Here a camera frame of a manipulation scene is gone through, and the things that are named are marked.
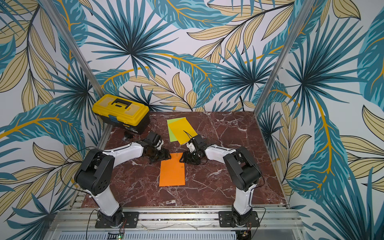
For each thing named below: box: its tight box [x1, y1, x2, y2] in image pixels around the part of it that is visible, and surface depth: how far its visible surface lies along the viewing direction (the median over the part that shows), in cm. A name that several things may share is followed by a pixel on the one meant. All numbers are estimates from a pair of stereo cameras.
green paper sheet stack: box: [166, 117, 185, 143], surface depth 109 cm
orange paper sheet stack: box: [159, 152, 186, 187], surface depth 91 cm
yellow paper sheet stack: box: [169, 117, 198, 145], surface depth 113 cm
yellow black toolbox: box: [92, 94, 150, 135], surface depth 100 cm
